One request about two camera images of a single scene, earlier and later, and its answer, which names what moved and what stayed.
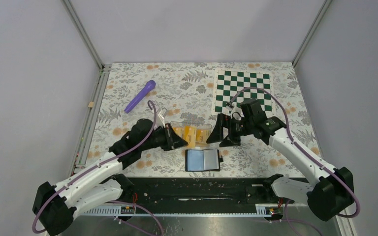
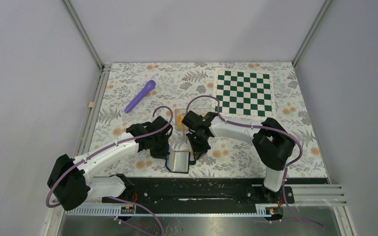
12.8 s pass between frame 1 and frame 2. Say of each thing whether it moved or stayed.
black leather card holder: moved
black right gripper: moved
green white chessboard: stayed
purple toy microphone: stayed
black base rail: stayed
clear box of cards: moved
